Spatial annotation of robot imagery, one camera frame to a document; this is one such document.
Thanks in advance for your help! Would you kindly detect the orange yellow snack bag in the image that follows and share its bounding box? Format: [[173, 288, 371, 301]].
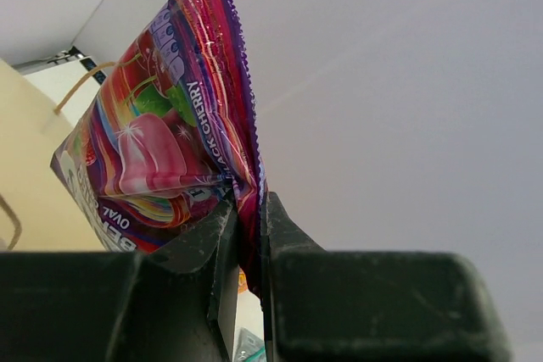
[[238, 270, 248, 294]]

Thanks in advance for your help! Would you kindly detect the aluminium right rail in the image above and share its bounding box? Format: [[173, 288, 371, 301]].
[[12, 46, 86, 70]]

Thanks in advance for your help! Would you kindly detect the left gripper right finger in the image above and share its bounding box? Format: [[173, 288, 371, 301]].
[[261, 192, 512, 361]]

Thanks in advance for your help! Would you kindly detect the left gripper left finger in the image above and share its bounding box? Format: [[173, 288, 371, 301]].
[[139, 198, 238, 361]]

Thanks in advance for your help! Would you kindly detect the blue table label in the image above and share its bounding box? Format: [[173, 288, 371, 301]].
[[80, 56, 107, 86]]

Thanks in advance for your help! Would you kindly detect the beige paper bag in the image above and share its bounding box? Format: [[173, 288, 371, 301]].
[[1, 63, 103, 252]]

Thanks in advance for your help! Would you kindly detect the purple cherry candy bag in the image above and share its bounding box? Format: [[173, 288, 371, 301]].
[[51, 0, 267, 296]]

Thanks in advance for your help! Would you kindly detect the teal fruit candy bag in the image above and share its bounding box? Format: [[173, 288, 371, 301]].
[[233, 327, 266, 362]]

